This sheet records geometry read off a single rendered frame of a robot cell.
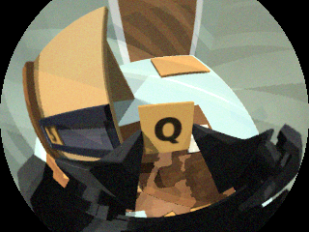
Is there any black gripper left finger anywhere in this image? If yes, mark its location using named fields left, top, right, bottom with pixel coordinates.
left=54, top=130, right=144, bottom=210

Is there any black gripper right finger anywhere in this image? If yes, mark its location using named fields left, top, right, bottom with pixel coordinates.
left=192, top=124, right=274, bottom=193

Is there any flat wooden board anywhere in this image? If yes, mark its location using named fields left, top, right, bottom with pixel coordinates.
left=151, top=55, right=210, bottom=77

